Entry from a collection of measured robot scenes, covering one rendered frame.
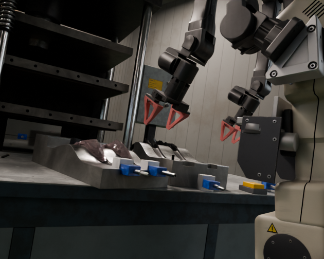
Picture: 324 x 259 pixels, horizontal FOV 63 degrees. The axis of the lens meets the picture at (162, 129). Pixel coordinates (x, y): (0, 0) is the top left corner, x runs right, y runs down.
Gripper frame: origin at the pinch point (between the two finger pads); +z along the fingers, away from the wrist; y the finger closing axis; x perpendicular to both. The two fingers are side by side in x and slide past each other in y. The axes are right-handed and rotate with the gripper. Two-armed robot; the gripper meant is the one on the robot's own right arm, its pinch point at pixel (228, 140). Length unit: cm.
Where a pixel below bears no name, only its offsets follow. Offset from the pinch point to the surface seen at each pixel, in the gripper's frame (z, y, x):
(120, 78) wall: 67, -216, -382
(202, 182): 13.2, 20.5, 10.6
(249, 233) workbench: 28.0, -9.6, 25.3
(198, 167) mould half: 11.6, 17.1, 4.4
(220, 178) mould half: 12.8, 6.5, 9.1
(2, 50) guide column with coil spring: 18, 61, -101
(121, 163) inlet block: 13, 51, 2
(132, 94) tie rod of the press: 13, -6, -75
